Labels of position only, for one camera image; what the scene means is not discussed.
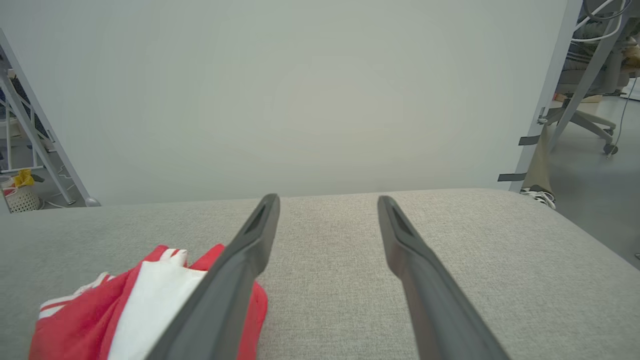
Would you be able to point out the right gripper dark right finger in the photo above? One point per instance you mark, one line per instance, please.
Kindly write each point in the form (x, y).
(435, 305)

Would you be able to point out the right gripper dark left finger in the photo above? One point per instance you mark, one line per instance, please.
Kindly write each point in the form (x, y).
(225, 300)

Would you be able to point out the red and white jersey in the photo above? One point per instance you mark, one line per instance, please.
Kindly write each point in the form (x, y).
(80, 325)

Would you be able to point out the black tape strip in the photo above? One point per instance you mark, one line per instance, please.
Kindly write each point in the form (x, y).
(529, 140)
(511, 177)

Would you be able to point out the white perforated laundry basket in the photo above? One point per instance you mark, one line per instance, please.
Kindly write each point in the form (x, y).
(22, 200)

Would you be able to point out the yellow cloth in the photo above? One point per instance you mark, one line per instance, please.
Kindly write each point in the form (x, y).
(24, 178)

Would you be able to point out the grey office chair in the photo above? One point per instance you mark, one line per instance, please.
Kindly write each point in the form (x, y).
(595, 121)

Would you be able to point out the white metal rack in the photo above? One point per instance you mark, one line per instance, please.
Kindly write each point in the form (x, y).
(8, 135)

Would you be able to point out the grey metal partition frame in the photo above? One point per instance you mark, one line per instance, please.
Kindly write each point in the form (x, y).
(545, 100)
(93, 202)

